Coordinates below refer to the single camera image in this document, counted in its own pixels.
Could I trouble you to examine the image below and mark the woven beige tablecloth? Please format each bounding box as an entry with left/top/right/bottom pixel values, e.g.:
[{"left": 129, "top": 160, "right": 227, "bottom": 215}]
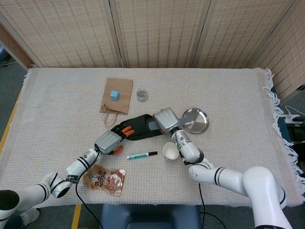
[{"left": 0, "top": 67, "right": 299, "bottom": 208}]

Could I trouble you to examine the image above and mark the black rubber slipper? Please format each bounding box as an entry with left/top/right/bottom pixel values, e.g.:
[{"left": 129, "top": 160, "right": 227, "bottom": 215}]
[{"left": 112, "top": 114, "right": 165, "bottom": 142}]

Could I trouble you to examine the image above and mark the flower print paper cup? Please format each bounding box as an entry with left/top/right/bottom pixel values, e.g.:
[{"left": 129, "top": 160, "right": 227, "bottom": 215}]
[{"left": 163, "top": 142, "right": 180, "bottom": 161}]

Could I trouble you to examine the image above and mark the white power strip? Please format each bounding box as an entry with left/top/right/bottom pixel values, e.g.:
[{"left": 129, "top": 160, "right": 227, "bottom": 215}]
[{"left": 284, "top": 106, "right": 305, "bottom": 125}]

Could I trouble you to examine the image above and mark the peanut butter spout pouch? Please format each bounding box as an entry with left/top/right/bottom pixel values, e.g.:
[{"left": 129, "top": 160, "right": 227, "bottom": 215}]
[{"left": 82, "top": 164, "right": 126, "bottom": 197}]

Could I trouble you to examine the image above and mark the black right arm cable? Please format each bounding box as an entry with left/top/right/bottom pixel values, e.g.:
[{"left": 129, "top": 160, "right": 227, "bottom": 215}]
[{"left": 199, "top": 182, "right": 228, "bottom": 229}]

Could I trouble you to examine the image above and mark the blue padded chair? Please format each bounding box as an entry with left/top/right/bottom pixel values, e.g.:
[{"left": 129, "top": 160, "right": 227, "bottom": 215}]
[{"left": 99, "top": 204, "right": 201, "bottom": 229}]

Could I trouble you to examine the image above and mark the green marker pen black cap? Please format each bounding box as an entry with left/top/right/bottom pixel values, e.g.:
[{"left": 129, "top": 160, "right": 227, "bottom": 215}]
[{"left": 126, "top": 151, "right": 158, "bottom": 161}]

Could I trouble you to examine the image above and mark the right robot hand grey orange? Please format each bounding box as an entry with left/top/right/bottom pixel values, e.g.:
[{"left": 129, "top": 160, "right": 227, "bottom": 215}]
[{"left": 153, "top": 107, "right": 181, "bottom": 135}]

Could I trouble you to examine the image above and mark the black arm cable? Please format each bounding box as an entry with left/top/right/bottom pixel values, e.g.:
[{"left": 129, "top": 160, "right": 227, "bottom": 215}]
[
  {"left": 199, "top": 182, "right": 228, "bottom": 229},
  {"left": 75, "top": 181, "right": 109, "bottom": 229}
]

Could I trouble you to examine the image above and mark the grey cleaning brush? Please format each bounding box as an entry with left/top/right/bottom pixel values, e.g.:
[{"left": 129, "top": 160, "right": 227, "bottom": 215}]
[{"left": 149, "top": 116, "right": 192, "bottom": 132}]

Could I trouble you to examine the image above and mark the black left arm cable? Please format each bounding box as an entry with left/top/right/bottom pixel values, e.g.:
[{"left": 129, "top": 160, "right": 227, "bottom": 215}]
[{"left": 75, "top": 181, "right": 109, "bottom": 229}]

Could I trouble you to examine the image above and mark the clear round clip jar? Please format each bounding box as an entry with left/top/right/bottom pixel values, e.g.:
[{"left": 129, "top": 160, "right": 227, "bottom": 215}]
[{"left": 136, "top": 89, "right": 149, "bottom": 103}]

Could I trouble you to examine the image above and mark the brown paper bag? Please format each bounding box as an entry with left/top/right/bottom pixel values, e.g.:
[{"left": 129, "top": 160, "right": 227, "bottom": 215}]
[{"left": 100, "top": 78, "right": 133, "bottom": 126}]

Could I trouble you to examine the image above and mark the round stainless steel plate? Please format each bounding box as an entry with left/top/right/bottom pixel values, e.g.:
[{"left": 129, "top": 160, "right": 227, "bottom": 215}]
[{"left": 181, "top": 107, "right": 210, "bottom": 135}]

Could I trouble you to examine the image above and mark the bamboo folding screen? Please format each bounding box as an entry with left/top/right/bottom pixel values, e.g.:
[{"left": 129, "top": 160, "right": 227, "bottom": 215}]
[{"left": 0, "top": 0, "right": 305, "bottom": 97}]

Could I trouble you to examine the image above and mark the left robot hand grey orange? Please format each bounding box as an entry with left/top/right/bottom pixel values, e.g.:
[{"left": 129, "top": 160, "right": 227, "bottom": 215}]
[{"left": 94, "top": 125, "right": 135, "bottom": 156}]

